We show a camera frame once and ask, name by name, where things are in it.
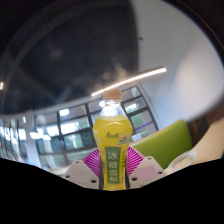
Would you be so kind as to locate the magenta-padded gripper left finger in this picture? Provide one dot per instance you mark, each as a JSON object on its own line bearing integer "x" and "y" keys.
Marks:
{"x": 80, "y": 173}

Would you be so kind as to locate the hanging pendant lamps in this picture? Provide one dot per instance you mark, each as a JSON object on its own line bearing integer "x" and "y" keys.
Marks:
{"x": 35, "y": 135}

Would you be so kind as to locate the yellow drink bottle orange cap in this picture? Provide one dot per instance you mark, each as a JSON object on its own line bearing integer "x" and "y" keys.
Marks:
{"x": 112, "y": 136}

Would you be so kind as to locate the green upholstered booth bench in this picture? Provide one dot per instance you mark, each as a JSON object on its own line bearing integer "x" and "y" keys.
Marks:
{"x": 166, "y": 143}

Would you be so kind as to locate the long curved ceiling light strip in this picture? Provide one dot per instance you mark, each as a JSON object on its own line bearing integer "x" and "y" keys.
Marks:
{"x": 133, "y": 79}

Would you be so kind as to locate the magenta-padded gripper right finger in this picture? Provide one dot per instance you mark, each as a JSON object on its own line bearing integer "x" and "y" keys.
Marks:
{"x": 146, "y": 173}

